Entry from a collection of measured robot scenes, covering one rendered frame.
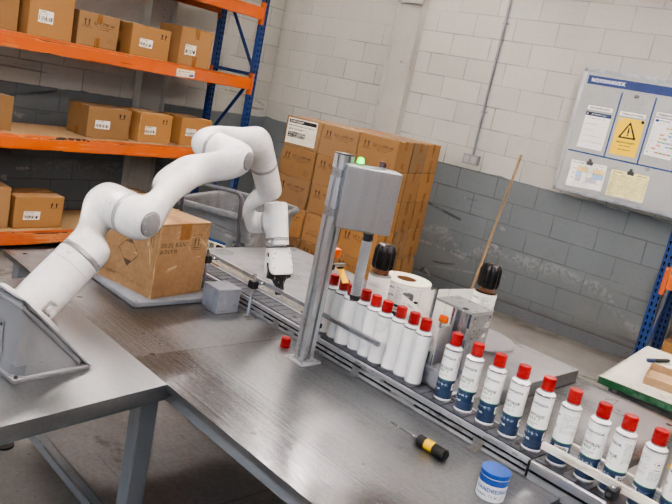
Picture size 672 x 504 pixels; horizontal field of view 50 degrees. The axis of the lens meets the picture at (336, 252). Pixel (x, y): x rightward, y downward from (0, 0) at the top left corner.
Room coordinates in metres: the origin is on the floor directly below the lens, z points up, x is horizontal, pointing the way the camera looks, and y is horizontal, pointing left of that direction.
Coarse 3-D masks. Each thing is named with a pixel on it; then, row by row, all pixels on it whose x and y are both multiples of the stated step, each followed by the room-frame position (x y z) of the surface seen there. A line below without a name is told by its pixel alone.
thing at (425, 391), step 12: (204, 264) 2.83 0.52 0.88; (216, 276) 2.70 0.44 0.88; (228, 276) 2.73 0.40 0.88; (264, 300) 2.52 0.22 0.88; (276, 312) 2.42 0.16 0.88; (288, 312) 2.44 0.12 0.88; (324, 336) 2.27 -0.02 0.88; (360, 360) 2.12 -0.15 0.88; (384, 372) 2.06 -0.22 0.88; (408, 384) 2.00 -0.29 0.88; (420, 384) 2.02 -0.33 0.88; (432, 396) 1.95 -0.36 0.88; (444, 408) 1.89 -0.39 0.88; (468, 420) 1.84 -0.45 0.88; (492, 432) 1.79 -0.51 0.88; (516, 444) 1.75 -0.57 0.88; (528, 456) 1.69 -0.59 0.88; (540, 456) 1.71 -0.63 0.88
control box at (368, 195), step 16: (352, 176) 2.09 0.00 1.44; (368, 176) 2.10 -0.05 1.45; (384, 176) 2.11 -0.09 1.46; (400, 176) 2.11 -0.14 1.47; (352, 192) 2.09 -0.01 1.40; (368, 192) 2.10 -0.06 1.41; (384, 192) 2.11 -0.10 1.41; (336, 208) 2.12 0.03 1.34; (352, 208) 2.09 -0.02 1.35; (368, 208) 2.10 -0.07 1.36; (384, 208) 2.11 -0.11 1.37; (336, 224) 2.09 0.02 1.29; (352, 224) 2.09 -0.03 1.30; (368, 224) 2.10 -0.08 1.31; (384, 224) 2.11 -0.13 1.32
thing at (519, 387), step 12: (528, 372) 1.77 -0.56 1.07; (516, 384) 1.77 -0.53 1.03; (528, 384) 1.77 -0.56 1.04; (516, 396) 1.77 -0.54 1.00; (504, 408) 1.78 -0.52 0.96; (516, 408) 1.76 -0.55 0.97; (504, 420) 1.77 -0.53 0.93; (516, 420) 1.77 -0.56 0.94; (504, 432) 1.77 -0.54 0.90; (516, 432) 1.77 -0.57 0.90
